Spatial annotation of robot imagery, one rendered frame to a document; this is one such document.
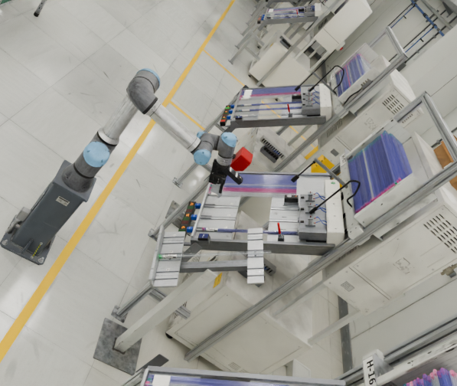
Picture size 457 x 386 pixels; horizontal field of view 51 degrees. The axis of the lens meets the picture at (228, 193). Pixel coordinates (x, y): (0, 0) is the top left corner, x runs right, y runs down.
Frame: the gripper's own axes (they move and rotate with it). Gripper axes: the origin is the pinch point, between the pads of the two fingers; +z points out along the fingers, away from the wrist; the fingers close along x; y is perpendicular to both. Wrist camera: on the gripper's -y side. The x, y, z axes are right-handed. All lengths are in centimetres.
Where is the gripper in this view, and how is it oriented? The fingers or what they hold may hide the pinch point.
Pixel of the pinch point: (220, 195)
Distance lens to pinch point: 246.3
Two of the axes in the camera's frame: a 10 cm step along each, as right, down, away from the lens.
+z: -2.0, 8.1, 5.6
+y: -9.7, -2.4, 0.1
